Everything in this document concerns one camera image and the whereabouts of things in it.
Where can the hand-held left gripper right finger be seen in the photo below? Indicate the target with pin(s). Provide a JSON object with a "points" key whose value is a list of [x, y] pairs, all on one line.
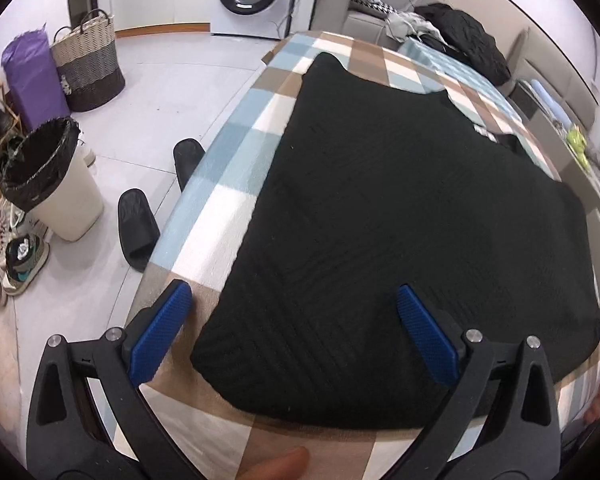
{"points": [[427, 335]]}

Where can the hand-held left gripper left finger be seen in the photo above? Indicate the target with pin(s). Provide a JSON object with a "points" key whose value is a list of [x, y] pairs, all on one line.
{"points": [[160, 330]]}

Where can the black knit sweater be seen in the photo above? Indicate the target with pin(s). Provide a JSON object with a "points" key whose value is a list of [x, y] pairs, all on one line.
{"points": [[380, 235]]}

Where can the person's right hand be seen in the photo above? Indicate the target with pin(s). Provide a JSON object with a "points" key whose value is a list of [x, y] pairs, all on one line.
{"points": [[599, 405]]}

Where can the person's left hand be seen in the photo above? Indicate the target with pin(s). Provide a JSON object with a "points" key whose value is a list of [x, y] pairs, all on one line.
{"points": [[280, 465]]}

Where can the black slipper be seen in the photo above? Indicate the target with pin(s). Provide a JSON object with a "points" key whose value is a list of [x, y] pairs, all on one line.
{"points": [[137, 230], [187, 160]]}

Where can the checked tablecloth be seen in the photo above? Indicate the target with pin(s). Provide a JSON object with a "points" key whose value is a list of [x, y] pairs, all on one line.
{"points": [[215, 200]]}

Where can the grey green sneaker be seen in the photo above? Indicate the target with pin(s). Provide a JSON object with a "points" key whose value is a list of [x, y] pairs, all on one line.
{"points": [[25, 255]]}

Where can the white trash bin black liner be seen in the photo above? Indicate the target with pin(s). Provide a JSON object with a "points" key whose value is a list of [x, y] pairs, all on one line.
{"points": [[65, 200]]}

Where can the green toy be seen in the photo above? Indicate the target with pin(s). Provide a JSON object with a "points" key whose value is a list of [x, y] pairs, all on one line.
{"points": [[577, 145]]}

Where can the grey bedside cabinet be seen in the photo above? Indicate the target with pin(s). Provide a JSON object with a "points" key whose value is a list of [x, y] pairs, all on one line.
{"points": [[530, 100]]}

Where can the teal checked small table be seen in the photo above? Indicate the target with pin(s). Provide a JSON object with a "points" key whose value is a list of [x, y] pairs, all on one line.
{"points": [[460, 75]]}

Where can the beige bed headboard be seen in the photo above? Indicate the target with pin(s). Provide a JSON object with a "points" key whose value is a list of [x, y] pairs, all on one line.
{"points": [[560, 70]]}

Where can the woven laundry basket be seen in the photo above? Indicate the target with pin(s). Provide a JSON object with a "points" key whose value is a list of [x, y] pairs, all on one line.
{"points": [[87, 70]]}

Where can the purple bag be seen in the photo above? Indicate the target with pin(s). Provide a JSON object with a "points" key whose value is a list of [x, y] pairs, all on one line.
{"points": [[32, 80]]}

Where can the black jacket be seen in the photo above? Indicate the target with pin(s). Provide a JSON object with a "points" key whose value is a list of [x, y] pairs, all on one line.
{"points": [[465, 40]]}

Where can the white crumpled garment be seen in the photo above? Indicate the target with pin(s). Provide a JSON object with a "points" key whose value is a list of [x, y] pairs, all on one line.
{"points": [[405, 22]]}

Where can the grey sofa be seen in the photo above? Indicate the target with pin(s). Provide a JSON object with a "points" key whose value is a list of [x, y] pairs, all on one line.
{"points": [[355, 20]]}

